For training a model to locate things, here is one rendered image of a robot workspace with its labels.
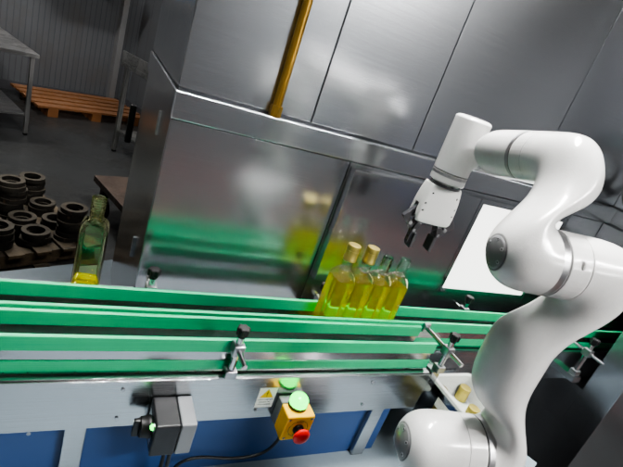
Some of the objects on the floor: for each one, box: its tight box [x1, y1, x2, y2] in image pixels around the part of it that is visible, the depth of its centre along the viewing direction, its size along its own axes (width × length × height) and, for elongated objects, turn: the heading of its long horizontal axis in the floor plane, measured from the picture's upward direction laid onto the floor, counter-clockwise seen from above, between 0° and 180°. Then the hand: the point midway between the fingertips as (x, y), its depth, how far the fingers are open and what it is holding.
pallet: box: [10, 82, 140, 126], centre depth 626 cm, size 146×97×13 cm, turn 98°
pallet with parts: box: [0, 171, 88, 270], centre depth 304 cm, size 73×106×38 cm
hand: (419, 240), depth 114 cm, fingers open, 5 cm apart
